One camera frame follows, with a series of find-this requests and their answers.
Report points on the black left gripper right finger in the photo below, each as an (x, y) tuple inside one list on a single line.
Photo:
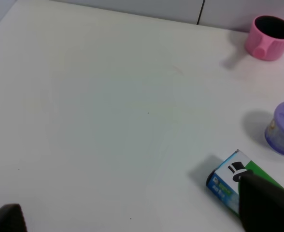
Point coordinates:
[(261, 205)]

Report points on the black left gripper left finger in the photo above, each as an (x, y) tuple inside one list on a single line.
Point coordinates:
[(12, 218)]

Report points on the green blue toothpaste box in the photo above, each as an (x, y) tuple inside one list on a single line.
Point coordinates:
[(224, 181)]

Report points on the pink toy saucepan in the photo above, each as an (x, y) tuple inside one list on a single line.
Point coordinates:
[(266, 38)]

